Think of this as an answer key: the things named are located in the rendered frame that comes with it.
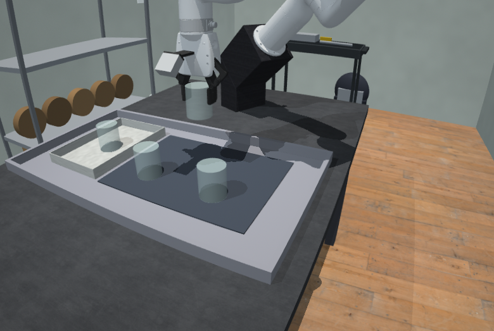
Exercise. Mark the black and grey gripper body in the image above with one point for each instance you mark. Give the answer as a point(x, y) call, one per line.
point(205, 46)

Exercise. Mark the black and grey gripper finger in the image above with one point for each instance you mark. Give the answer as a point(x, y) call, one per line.
point(214, 81)
point(183, 80)

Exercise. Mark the clear glass jar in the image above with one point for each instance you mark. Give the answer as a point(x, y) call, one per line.
point(147, 160)
point(196, 101)
point(212, 180)
point(108, 136)

